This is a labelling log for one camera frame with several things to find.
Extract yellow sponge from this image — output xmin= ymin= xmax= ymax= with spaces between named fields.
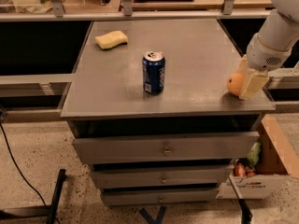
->
xmin=95 ymin=31 xmax=128 ymax=50

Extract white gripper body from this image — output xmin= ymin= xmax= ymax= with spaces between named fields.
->
xmin=247 ymin=34 xmax=292 ymax=72

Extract black metal stand leg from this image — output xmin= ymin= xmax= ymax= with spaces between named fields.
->
xmin=0 ymin=169 xmax=66 ymax=224

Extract green snack bag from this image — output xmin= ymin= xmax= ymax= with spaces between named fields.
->
xmin=247 ymin=141 xmax=262 ymax=166

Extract blue soda can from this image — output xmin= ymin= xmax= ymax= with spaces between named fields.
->
xmin=142 ymin=50 xmax=165 ymax=95

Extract red snack packet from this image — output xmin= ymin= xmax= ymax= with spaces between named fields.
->
xmin=235 ymin=163 xmax=246 ymax=177

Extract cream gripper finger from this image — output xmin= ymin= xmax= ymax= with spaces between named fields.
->
xmin=237 ymin=55 xmax=249 ymax=73
xmin=239 ymin=72 xmax=269 ymax=99

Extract black floor cable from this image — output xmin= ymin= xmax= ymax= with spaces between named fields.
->
xmin=0 ymin=121 xmax=61 ymax=224

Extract middle grey drawer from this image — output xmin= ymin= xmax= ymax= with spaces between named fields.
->
xmin=91 ymin=165 xmax=233 ymax=189

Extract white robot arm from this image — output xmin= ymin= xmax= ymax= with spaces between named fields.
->
xmin=237 ymin=0 xmax=299 ymax=99

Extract metal railing frame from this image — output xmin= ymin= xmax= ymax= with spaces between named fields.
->
xmin=0 ymin=0 xmax=274 ymax=22

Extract top grey drawer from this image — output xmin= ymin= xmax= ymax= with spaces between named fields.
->
xmin=73 ymin=132 xmax=259 ymax=164

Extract bottom grey drawer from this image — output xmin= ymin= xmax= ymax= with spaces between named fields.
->
xmin=101 ymin=188 xmax=219 ymax=206

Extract black handled tool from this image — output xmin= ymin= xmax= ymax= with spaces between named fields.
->
xmin=229 ymin=175 xmax=253 ymax=224

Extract white cardboard box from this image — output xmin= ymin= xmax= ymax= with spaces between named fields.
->
xmin=216 ymin=115 xmax=299 ymax=200

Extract grey drawer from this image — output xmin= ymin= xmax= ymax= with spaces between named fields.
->
xmin=91 ymin=165 xmax=233 ymax=189
xmin=101 ymin=188 xmax=219 ymax=206
xmin=73 ymin=132 xmax=259 ymax=164

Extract orange fruit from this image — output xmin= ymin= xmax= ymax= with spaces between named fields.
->
xmin=226 ymin=72 xmax=245 ymax=96

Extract grey drawer cabinet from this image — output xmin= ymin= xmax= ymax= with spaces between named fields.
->
xmin=62 ymin=20 xmax=272 ymax=206

